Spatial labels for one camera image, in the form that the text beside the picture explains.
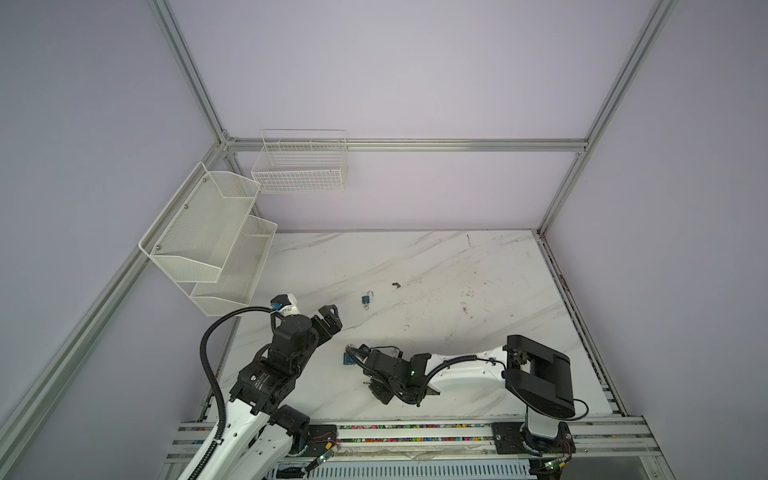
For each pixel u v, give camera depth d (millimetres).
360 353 718
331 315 703
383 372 625
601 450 733
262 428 482
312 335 555
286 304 636
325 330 645
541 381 453
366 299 1010
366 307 983
